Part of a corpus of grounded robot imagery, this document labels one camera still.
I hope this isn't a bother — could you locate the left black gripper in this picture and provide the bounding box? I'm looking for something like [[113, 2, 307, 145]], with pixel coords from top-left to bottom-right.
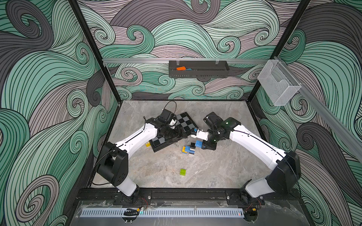
[[163, 126, 187, 144]]

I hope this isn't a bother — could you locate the light blue long brick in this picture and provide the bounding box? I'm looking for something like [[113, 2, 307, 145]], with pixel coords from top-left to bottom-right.
[[186, 146, 195, 155], [195, 140, 206, 149]]

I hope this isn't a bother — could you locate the lime green square brick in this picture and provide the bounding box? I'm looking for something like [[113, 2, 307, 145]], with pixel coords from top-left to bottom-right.
[[180, 169, 186, 176]]

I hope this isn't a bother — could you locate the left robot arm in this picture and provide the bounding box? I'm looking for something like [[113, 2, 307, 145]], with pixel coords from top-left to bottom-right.
[[94, 109, 188, 197]]

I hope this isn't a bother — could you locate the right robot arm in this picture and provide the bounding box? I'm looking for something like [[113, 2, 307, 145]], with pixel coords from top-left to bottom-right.
[[192, 112, 301, 198]]

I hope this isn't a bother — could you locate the black grey chessboard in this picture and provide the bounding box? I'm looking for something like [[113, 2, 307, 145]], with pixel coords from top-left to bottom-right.
[[149, 112, 198, 152]]

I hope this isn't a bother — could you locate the orange block in tray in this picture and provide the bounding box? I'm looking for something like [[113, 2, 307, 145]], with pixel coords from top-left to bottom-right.
[[176, 66, 186, 71]]

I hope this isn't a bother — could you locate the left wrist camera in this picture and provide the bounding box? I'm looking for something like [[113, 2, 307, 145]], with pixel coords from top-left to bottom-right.
[[158, 109, 177, 127]]

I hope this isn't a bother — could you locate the black wall tray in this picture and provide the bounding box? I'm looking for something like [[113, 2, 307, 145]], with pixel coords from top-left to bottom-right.
[[168, 61, 230, 79]]

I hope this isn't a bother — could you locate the clear plastic wall bin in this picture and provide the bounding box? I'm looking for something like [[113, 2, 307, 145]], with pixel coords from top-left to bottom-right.
[[257, 60, 301, 106]]

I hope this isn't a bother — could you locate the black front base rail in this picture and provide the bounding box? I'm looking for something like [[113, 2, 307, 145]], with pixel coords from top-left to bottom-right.
[[76, 188, 303, 208]]

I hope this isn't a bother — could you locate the aluminium rail back wall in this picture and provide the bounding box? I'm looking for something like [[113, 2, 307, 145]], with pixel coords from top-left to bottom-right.
[[102, 57, 268, 65]]

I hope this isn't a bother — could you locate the aluminium rail wall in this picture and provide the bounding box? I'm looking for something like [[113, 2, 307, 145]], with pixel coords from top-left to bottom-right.
[[102, 57, 268, 65], [273, 56, 362, 162]]

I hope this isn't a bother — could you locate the white slotted cable duct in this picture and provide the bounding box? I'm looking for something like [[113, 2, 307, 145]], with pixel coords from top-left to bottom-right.
[[80, 207, 244, 218]]

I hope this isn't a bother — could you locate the aluminium rail right wall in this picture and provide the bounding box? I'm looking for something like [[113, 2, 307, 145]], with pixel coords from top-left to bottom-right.
[[273, 56, 362, 162]]

